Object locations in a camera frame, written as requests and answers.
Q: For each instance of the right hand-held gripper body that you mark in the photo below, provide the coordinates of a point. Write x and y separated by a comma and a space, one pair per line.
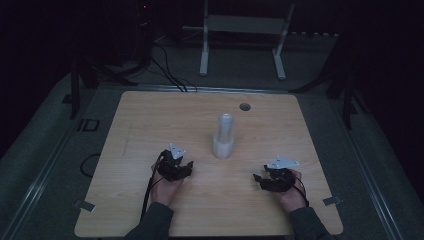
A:
278, 180

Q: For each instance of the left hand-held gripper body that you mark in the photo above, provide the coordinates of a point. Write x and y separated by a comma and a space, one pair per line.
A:
170, 168

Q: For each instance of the translucent plastic container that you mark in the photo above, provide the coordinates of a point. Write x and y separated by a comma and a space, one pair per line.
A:
224, 140

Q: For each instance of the person's left hand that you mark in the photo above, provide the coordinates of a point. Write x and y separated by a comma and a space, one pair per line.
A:
165, 191

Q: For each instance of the person's right hand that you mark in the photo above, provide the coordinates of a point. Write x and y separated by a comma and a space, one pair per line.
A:
296, 198

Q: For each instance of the grey tape piece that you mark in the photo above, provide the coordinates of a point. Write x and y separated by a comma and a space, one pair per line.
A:
85, 205
332, 200

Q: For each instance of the black stand legs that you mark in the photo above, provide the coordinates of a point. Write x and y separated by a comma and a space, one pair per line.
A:
348, 100
75, 90

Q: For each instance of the white power strip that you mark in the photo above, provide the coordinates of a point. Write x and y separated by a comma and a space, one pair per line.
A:
315, 34

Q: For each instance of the dark equipment rack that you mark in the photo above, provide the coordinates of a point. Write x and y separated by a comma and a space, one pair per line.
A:
133, 30

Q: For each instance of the white metal stand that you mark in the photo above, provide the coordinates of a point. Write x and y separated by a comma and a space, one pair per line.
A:
245, 24

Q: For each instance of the grey metal rail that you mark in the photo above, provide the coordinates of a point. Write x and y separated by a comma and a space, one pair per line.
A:
36, 186
370, 173
216, 88

